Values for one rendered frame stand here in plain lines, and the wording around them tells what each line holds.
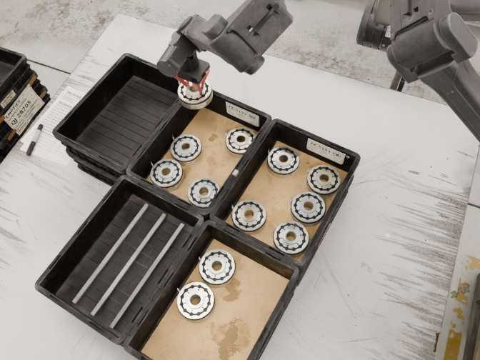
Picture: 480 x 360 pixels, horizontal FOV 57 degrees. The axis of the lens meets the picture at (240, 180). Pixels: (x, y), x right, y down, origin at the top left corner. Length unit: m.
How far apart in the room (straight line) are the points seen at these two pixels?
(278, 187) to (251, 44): 0.71
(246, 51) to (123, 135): 0.88
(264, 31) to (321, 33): 2.27
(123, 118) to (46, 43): 1.75
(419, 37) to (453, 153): 1.06
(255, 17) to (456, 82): 0.33
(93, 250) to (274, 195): 0.57
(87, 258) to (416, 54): 1.06
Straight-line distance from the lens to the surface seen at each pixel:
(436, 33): 0.71
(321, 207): 1.35
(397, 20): 0.76
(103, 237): 1.42
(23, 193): 1.76
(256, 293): 1.28
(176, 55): 1.16
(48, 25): 3.43
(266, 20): 0.78
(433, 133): 1.77
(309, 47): 2.95
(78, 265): 1.41
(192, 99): 1.34
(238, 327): 1.26
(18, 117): 2.41
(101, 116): 1.66
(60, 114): 1.89
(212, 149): 1.48
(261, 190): 1.39
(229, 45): 0.77
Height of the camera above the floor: 2.07
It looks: 61 degrees down
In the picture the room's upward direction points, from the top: 6 degrees counter-clockwise
